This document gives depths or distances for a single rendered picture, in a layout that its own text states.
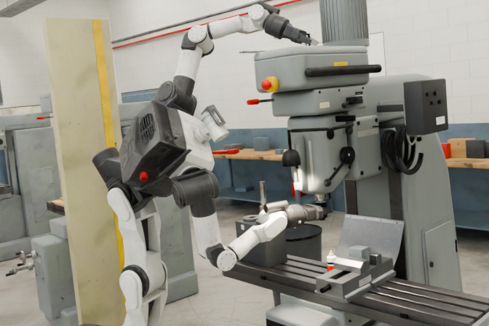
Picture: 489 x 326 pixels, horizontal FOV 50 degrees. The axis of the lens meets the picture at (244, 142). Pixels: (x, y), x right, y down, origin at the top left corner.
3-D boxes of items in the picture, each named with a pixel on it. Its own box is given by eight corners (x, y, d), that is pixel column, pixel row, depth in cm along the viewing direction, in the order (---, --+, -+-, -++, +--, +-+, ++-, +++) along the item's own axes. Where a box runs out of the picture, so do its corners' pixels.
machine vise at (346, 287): (346, 303, 188) (344, 273, 187) (313, 295, 199) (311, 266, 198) (396, 274, 212) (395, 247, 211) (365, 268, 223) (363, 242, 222)
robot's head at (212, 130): (207, 147, 197) (223, 133, 193) (193, 124, 199) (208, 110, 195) (216, 145, 202) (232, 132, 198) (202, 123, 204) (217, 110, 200)
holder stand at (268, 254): (267, 268, 234) (263, 224, 232) (238, 259, 251) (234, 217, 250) (287, 262, 241) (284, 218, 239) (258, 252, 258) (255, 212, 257)
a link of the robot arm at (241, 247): (263, 247, 202) (225, 279, 195) (249, 239, 210) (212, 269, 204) (252, 225, 197) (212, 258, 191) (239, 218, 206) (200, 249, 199)
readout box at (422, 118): (427, 135, 201) (423, 80, 199) (405, 135, 208) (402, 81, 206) (452, 129, 214) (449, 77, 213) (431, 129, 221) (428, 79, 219)
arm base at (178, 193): (181, 218, 186) (180, 193, 179) (168, 196, 195) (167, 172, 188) (220, 206, 192) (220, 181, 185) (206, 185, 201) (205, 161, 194)
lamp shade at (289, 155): (279, 167, 200) (277, 150, 199) (287, 164, 206) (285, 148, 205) (296, 167, 196) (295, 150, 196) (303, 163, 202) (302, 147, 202)
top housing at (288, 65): (300, 89, 189) (296, 44, 188) (249, 94, 209) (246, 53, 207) (374, 83, 221) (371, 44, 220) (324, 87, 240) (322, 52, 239)
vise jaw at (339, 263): (360, 273, 197) (359, 263, 196) (333, 268, 206) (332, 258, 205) (370, 269, 201) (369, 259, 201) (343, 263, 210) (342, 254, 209)
